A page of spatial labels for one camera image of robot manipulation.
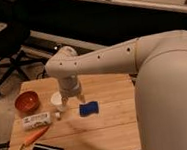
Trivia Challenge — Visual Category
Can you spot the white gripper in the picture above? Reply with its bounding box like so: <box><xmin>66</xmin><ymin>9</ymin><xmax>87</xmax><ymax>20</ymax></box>
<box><xmin>57</xmin><ymin>75</ymin><xmax>86</xmax><ymax>108</ymax></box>

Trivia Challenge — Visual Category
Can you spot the white ceramic cup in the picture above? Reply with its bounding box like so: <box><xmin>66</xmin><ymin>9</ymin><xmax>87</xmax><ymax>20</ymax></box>
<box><xmin>50</xmin><ymin>91</ymin><xmax>66</xmax><ymax>112</ymax></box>

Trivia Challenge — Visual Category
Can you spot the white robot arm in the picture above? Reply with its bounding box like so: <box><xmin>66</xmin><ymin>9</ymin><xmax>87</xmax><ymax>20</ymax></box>
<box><xmin>45</xmin><ymin>30</ymin><xmax>187</xmax><ymax>150</ymax></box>

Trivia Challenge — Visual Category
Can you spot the red ceramic bowl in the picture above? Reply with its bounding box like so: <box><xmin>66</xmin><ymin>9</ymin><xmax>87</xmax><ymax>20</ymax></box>
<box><xmin>14</xmin><ymin>91</ymin><xmax>40</xmax><ymax>113</ymax></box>

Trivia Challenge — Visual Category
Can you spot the blue sponge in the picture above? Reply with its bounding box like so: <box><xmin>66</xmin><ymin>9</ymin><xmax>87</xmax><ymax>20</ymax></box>
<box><xmin>79</xmin><ymin>101</ymin><xmax>99</xmax><ymax>117</ymax></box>

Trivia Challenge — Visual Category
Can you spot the white plastic bottle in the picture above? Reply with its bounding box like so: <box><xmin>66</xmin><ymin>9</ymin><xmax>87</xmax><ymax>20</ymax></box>
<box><xmin>21</xmin><ymin>111</ymin><xmax>52</xmax><ymax>131</ymax></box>

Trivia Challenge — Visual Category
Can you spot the orange toy carrot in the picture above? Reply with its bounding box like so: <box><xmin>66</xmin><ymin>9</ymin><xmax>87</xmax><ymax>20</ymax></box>
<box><xmin>19</xmin><ymin>127</ymin><xmax>48</xmax><ymax>150</ymax></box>

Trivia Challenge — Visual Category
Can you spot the black office chair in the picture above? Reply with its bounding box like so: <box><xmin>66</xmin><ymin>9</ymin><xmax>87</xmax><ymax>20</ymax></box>
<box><xmin>0</xmin><ymin>0</ymin><xmax>47</xmax><ymax>95</ymax></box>

